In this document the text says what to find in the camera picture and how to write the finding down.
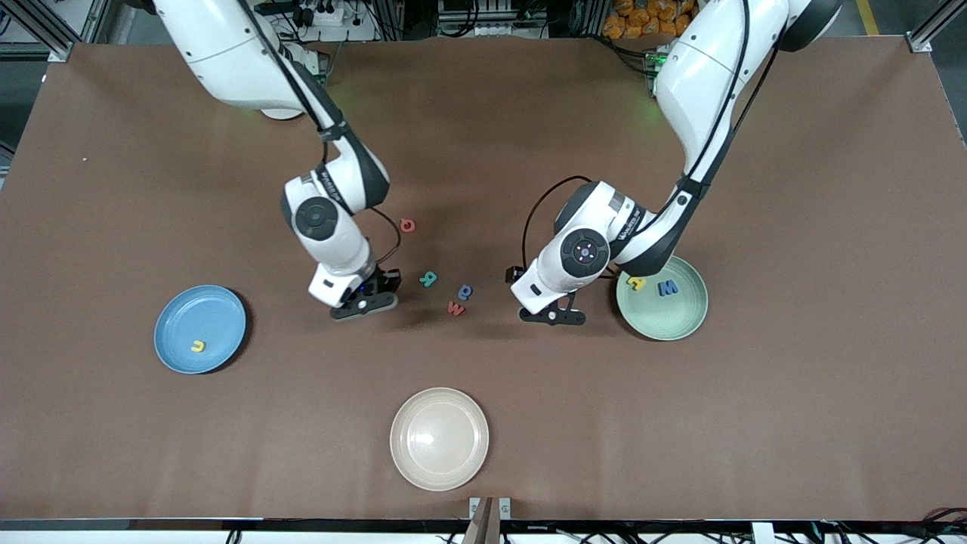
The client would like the blue round plate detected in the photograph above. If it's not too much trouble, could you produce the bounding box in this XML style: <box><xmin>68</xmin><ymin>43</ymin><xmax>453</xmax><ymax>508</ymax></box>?
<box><xmin>153</xmin><ymin>285</ymin><xmax>248</xmax><ymax>375</ymax></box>

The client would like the green round plate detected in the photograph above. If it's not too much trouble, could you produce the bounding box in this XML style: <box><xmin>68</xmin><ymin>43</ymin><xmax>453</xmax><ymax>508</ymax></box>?
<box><xmin>616</xmin><ymin>255</ymin><xmax>709</xmax><ymax>341</ymax></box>

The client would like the beige round plate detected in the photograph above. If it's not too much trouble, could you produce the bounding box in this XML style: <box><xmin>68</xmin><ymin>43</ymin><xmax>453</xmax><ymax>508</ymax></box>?
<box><xmin>390</xmin><ymin>388</ymin><xmax>490</xmax><ymax>492</ymax></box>

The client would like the brown table cover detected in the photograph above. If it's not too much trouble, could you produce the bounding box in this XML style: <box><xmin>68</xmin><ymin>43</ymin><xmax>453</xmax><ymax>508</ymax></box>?
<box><xmin>0</xmin><ymin>36</ymin><xmax>967</xmax><ymax>524</ymax></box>

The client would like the metal mounting pole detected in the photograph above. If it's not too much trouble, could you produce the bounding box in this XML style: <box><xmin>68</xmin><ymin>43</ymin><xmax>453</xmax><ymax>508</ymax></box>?
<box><xmin>461</xmin><ymin>497</ymin><xmax>501</xmax><ymax>544</ymax></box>

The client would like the equipment rack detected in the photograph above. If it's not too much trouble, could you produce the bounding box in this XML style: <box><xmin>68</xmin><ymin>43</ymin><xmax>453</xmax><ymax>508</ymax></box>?
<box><xmin>437</xmin><ymin>0</ymin><xmax>548</xmax><ymax>39</ymax></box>

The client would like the white power strip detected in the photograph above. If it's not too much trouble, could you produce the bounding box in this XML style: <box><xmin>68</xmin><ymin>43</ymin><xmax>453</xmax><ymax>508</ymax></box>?
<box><xmin>291</xmin><ymin>2</ymin><xmax>344</xmax><ymax>27</ymax></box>

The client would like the bag of orange items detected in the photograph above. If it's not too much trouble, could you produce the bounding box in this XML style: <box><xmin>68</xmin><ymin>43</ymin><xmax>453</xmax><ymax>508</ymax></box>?
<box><xmin>603</xmin><ymin>0</ymin><xmax>700</xmax><ymax>40</ymax></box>

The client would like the black camera cable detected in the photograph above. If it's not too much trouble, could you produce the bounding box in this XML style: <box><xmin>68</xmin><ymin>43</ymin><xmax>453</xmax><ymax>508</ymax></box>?
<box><xmin>234</xmin><ymin>0</ymin><xmax>401</xmax><ymax>267</ymax></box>
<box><xmin>521</xmin><ymin>0</ymin><xmax>783</xmax><ymax>280</ymax></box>

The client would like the small metal bracket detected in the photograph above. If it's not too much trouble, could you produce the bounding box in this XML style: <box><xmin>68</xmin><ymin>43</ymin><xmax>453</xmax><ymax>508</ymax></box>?
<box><xmin>468</xmin><ymin>496</ymin><xmax>512</xmax><ymax>522</ymax></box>

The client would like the black table edge rail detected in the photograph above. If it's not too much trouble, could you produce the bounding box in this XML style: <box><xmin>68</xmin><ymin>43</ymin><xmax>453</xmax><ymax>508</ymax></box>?
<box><xmin>0</xmin><ymin>518</ymin><xmax>967</xmax><ymax>534</ymax></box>

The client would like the aluminium frame profile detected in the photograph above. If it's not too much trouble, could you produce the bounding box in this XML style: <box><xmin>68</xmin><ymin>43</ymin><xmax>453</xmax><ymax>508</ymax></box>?
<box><xmin>0</xmin><ymin>0</ymin><xmax>114</xmax><ymax>63</ymax></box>
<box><xmin>907</xmin><ymin>0</ymin><xmax>967</xmax><ymax>54</ymax></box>

